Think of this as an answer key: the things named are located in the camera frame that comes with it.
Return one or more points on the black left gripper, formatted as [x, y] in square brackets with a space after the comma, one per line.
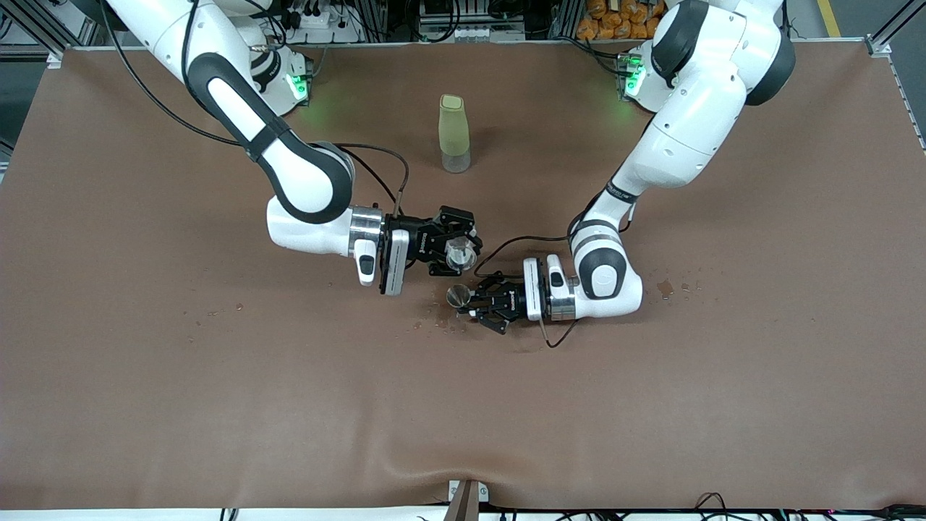
[508, 302]

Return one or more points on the orange snack bags pile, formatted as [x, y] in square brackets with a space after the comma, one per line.
[615, 20]

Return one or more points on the spilled liquid puddle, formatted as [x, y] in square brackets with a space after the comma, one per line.
[443, 320]

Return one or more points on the pale green bottle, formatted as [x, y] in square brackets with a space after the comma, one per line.
[453, 130]

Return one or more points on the white power strip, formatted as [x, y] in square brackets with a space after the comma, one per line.
[311, 18]

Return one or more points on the metal table clamp bracket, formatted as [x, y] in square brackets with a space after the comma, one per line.
[466, 499]

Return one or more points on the steel jigger cup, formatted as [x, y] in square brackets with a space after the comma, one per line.
[458, 296]

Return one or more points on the aluminium frame strut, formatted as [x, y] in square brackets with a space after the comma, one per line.
[897, 25]
[43, 25]

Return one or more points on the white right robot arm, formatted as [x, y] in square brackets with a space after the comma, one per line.
[304, 174]

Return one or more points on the brown table mat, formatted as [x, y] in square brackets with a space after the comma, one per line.
[289, 434]

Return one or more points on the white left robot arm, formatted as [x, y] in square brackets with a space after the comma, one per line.
[687, 137]

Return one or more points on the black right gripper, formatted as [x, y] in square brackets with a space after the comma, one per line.
[419, 243]

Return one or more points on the clear glass measuring cup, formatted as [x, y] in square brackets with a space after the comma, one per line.
[461, 255]

